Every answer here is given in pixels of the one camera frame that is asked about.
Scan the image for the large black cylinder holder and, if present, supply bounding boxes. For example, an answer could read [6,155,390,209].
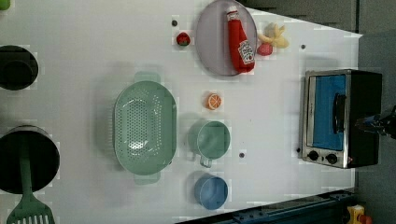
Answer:
[0,125,60,194]

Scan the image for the pink strawberry toy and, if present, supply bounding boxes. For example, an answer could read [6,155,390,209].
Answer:
[257,43,273,56]

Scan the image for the bright green object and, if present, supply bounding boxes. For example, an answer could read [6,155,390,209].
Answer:
[0,0,10,10]

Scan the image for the small red strawberry toy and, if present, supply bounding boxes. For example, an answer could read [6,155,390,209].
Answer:
[177,32,191,47]

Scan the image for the orange slice toy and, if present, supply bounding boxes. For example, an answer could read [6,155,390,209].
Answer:
[206,93,222,110]

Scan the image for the red ketchup bottle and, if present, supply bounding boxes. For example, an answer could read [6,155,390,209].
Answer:
[226,6,255,74]

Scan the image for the blue cup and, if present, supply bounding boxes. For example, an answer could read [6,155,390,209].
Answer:
[194,174,228,210]

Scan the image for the green perforated colander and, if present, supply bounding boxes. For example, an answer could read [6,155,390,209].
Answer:
[113,72,177,185]

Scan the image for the green slotted spatula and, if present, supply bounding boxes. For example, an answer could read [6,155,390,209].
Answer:
[7,139,55,224]

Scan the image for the yellow peeled banana toy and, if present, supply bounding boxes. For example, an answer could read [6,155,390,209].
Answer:
[257,23,290,49]

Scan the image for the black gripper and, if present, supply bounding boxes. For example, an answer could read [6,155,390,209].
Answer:
[355,106,396,139]

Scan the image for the black and steel toaster oven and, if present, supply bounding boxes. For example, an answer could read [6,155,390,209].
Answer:
[302,69,382,169]

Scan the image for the green mug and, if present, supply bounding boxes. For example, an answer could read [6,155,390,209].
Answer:
[188,119,231,168]

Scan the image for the small black cylinder cup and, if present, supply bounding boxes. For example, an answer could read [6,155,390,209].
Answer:
[0,45,38,91]

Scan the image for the grey round plate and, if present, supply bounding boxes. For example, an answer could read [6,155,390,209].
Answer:
[195,0,257,76]

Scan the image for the blue oven door with handle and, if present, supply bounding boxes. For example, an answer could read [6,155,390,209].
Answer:
[307,75,347,151]

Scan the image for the yellow and red toy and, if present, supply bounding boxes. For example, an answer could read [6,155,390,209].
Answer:
[347,204,373,224]

